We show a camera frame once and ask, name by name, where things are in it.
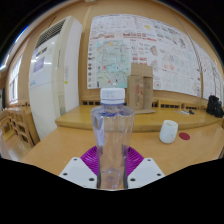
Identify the white standing air conditioner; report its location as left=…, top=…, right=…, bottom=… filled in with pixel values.
left=28, top=15, right=83, bottom=141

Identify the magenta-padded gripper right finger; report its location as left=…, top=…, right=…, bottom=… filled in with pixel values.
left=124, top=145, right=166, bottom=190

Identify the large printed wall poster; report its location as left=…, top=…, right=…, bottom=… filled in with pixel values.
left=87, top=13, right=203, bottom=98

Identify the brown cardboard box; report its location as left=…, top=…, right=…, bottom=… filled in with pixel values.
left=126, top=62, right=155, bottom=112

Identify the white mug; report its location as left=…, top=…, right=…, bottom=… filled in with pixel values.
left=159, top=119, right=179, bottom=145

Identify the flat round red coaster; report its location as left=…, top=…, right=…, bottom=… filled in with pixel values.
left=178, top=132, right=191, bottom=141

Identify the black bag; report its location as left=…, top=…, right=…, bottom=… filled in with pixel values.
left=205, top=94, right=224, bottom=119

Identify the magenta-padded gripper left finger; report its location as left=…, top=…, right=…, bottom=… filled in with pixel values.
left=59, top=145, right=101, bottom=190

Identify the narrow printed wall poster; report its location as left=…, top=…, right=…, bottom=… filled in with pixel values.
left=191, top=39, right=224, bottom=101

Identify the clear plastic water bottle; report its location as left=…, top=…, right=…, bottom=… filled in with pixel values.
left=90, top=87, right=136, bottom=191

